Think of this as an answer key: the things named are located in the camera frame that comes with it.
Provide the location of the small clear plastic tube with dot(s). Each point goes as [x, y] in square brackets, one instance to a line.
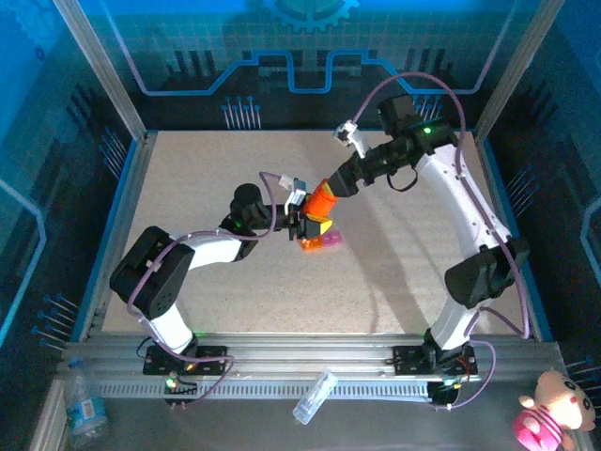
[313, 399]

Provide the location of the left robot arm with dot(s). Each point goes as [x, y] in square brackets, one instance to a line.
[159, 277]

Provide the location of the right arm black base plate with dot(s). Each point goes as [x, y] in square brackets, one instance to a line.
[406, 362]

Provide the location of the clear plastic water bottle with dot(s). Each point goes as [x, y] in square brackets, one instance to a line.
[84, 409]

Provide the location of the grey aluminium beam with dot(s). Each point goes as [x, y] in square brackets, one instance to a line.
[47, 423]

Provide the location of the orange pill organizer box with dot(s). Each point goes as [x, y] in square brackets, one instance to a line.
[313, 244]

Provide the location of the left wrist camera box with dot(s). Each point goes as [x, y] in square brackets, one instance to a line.
[297, 192]

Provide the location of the aluminium side rail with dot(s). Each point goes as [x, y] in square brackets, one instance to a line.
[132, 188]

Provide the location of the pink pill organizer box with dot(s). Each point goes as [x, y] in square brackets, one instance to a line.
[332, 239]

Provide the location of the aluminium frame post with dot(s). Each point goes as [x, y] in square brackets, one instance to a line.
[101, 70]
[516, 70]

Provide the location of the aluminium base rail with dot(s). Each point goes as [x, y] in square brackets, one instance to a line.
[305, 350]

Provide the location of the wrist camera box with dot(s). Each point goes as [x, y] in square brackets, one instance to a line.
[352, 136]
[297, 192]

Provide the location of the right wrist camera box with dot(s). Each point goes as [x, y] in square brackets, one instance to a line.
[352, 136]

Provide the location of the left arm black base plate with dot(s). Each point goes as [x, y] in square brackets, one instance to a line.
[211, 364]

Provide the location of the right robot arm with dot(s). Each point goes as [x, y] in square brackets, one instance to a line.
[465, 197]

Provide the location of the pink plush toy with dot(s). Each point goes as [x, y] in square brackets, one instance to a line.
[559, 409]

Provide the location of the orange pill bottle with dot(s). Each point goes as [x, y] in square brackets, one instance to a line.
[319, 202]

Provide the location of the black connector board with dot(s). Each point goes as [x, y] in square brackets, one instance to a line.
[443, 397]
[185, 386]

